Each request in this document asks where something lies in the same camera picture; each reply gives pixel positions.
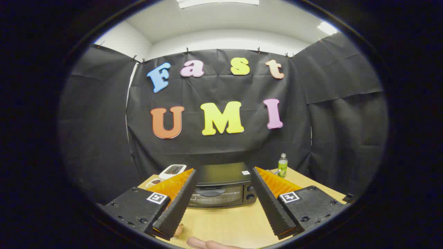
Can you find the small black object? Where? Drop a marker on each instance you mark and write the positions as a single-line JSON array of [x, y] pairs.
[[349, 198]]

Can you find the black toaster oven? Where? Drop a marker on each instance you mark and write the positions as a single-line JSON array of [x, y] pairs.
[[221, 176]]

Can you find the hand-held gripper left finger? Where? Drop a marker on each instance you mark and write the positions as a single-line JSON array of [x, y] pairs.
[[178, 207]]

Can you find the row of small cloth clips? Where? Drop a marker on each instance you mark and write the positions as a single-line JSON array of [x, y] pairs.
[[187, 50]]

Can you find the green drink bottle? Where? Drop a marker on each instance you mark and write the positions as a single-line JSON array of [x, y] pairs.
[[282, 166]]

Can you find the white appliance with display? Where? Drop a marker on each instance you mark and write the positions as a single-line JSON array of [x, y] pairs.
[[173, 170]]

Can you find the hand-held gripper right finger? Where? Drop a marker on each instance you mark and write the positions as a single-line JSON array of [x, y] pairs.
[[271, 207]]

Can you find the small ceiling light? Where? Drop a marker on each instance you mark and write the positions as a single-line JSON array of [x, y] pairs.
[[327, 28]]

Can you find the long ceiling light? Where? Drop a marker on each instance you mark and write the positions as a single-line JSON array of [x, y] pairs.
[[218, 2]]

